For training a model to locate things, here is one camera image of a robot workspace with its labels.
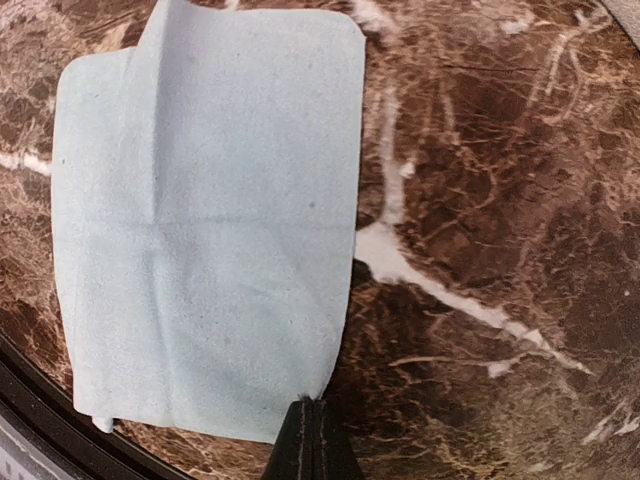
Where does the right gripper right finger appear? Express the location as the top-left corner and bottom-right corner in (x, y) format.
(312, 400), (364, 480)

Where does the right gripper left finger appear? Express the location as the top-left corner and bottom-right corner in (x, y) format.
(262, 397), (311, 480)

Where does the light blue cloth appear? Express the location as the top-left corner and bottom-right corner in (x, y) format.
(51, 1), (365, 443)

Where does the black front rail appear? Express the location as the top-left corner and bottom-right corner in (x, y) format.
(1, 338), (188, 479)

